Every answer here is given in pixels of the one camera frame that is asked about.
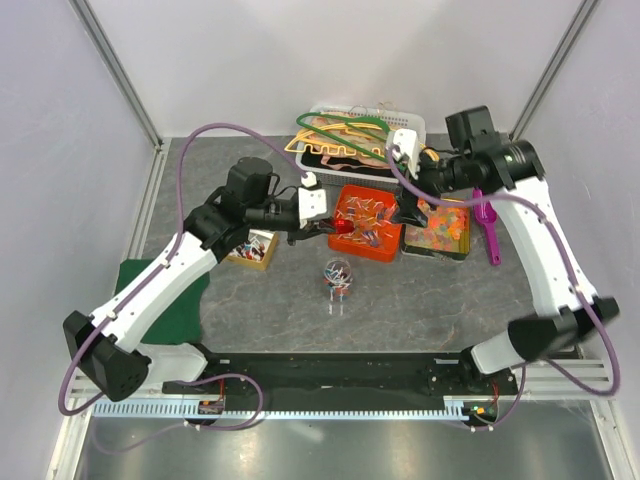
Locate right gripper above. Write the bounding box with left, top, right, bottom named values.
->
left=390, top=146, right=471, bottom=229

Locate orange tray of lollipops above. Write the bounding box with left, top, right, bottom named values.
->
left=328, top=185, right=402, bottom=263

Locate gold tin of candies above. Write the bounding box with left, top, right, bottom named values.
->
left=226, top=230, right=279, bottom=272

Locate gold tin of gummies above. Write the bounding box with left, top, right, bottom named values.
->
left=400, top=199, right=471, bottom=261

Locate red jar lid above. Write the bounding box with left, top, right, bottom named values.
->
left=333, top=218, right=355, bottom=235

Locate clear glass jar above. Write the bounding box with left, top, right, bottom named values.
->
left=323, top=257, right=353, bottom=316

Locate purple plastic scoop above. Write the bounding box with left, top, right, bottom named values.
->
left=472, top=201, right=502, bottom=266

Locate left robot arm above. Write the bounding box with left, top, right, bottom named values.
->
left=62, top=157, right=331, bottom=402

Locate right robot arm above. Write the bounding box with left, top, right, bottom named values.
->
left=385, top=106, right=620, bottom=394

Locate yellow clothes hanger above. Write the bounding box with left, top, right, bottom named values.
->
left=294, top=118, right=442, bottom=170

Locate black garment in basket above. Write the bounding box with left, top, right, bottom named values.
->
left=300, top=152, right=392, bottom=178

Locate orange clothes hanger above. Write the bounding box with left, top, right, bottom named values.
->
left=284, top=124, right=389, bottom=166

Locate green clothes hanger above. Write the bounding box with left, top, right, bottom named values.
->
left=296, top=111, right=393, bottom=141

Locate white plastic basket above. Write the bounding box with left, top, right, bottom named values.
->
left=285, top=105, right=426, bottom=191

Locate floral pink cloth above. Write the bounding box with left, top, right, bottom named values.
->
left=300, top=112, right=393, bottom=170

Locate green cloth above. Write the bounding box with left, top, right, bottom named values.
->
left=115, top=259, right=210, bottom=345

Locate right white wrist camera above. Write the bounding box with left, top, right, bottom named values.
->
left=386, top=128, right=422, bottom=179

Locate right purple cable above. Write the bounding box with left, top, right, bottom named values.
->
left=386, top=144, right=621, bottom=434

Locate purple cable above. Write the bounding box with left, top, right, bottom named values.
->
left=386, top=144, right=621, bottom=434
left=58, top=122, right=321, bottom=454

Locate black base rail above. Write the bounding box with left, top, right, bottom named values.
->
left=159, top=349, right=521, bottom=401

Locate grey cable duct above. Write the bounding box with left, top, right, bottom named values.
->
left=92, top=395, right=474, bottom=421

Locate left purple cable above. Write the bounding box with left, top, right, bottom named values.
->
left=58, top=122, right=321, bottom=454

